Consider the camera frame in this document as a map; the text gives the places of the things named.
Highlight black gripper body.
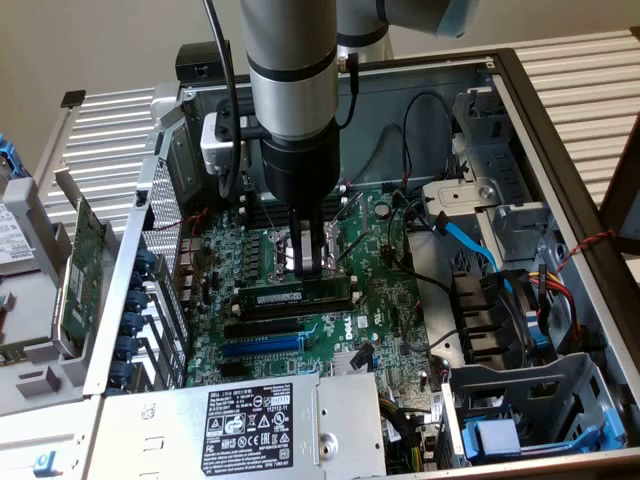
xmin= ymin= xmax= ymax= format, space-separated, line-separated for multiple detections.
xmin=258 ymin=124 xmax=343 ymax=216

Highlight green RAM stick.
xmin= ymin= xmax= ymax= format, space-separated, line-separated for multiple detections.
xmin=0 ymin=342 xmax=32 ymax=364
xmin=237 ymin=276 xmax=352 ymax=313

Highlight black RAM slot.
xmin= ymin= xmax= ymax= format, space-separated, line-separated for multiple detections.
xmin=240 ymin=198 xmax=347 ymax=213
xmin=238 ymin=301 xmax=363 ymax=324
xmin=242 ymin=206 xmax=346 ymax=221
xmin=239 ymin=295 xmax=361 ymax=316
xmin=239 ymin=185 xmax=349 ymax=205
xmin=243 ymin=214 xmax=345 ymax=230

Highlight CPU socket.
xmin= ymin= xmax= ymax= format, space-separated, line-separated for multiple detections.
xmin=272 ymin=222 xmax=347 ymax=285

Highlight thin metal locking lever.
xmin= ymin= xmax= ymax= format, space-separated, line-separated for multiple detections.
xmin=337 ymin=232 xmax=375 ymax=264
xmin=248 ymin=185 xmax=287 ymax=240

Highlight metal socket cover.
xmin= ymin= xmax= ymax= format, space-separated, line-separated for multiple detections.
xmin=325 ymin=192 xmax=374 ymax=237

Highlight long black expansion slot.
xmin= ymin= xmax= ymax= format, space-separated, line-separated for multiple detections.
xmin=223 ymin=318 xmax=302 ymax=340

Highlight green Dell motherboard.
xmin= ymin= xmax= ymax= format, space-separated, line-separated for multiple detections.
xmin=182 ymin=187 xmax=437 ymax=397

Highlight open metal PC case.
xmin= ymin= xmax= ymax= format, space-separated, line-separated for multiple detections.
xmin=82 ymin=47 xmax=640 ymax=480

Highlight blue expansion slot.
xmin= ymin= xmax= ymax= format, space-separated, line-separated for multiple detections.
xmin=222 ymin=335 xmax=305 ymax=358

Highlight small silver heatsink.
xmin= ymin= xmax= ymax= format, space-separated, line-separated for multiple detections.
xmin=331 ymin=348 xmax=377 ymax=377

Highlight black box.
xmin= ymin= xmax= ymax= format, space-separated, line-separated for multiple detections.
xmin=174 ymin=42 xmax=234 ymax=84

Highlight blue card retention clip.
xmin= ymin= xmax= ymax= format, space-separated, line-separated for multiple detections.
xmin=108 ymin=361 xmax=136 ymax=390
xmin=121 ymin=312 xmax=147 ymax=337
xmin=134 ymin=247 xmax=159 ymax=277
xmin=124 ymin=288 xmax=151 ymax=314
xmin=116 ymin=335 xmax=144 ymax=362

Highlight silver metal drive cage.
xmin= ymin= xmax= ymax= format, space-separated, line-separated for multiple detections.
xmin=421 ymin=87 xmax=557 ymax=262

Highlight green graphics card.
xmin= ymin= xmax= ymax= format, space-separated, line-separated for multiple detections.
xmin=52 ymin=167 xmax=112 ymax=359

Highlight silver power supply with label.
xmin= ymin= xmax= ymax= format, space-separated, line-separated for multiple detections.
xmin=82 ymin=370 xmax=389 ymax=480

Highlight grey metal disk bay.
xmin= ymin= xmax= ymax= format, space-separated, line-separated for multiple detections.
xmin=439 ymin=352 xmax=629 ymax=469

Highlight grey parts rack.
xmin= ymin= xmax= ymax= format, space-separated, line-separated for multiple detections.
xmin=0 ymin=175 xmax=101 ymax=416

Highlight blue plastic disk tray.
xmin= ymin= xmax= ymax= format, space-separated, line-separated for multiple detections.
xmin=462 ymin=407 xmax=626 ymax=464

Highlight silver hard disk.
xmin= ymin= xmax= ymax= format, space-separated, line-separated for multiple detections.
xmin=0 ymin=202 xmax=39 ymax=276

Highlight blue hard disk caddy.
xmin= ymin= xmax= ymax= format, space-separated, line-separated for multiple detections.
xmin=0 ymin=133 xmax=29 ymax=182

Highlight dark brown panel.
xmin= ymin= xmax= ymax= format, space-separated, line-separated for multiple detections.
xmin=597 ymin=112 xmax=640 ymax=257

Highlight small blue case latch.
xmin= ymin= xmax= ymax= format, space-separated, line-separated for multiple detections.
xmin=32 ymin=449 xmax=59 ymax=479

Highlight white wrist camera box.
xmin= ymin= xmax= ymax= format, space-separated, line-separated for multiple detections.
xmin=199 ymin=112 xmax=252 ymax=176

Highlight black camera cable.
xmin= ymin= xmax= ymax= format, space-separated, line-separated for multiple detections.
xmin=201 ymin=0 xmax=245 ymax=202

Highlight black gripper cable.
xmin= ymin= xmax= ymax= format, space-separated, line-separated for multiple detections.
xmin=333 ymin=52 xmax=361 ymax=129

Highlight red black twisted wire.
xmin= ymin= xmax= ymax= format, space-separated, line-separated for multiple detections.
xmin=149 ymin=208 xmax=211 ymax=233
xmin=553 ymin=228 xmax=619 ymax=274

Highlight blue flat disk wire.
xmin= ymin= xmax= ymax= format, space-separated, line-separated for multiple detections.
xmin=430 ymin=211 xmax=516 ymax=296

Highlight red yellow black power wires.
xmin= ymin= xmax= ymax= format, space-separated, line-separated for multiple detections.
xmin=529 ymin=264 xmax=594 ymax=346

